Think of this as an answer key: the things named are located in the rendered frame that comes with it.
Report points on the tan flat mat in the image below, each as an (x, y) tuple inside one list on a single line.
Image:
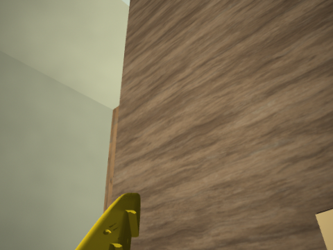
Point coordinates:
[(325, 221)]

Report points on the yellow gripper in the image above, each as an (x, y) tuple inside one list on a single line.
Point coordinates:
[(115, 228)]

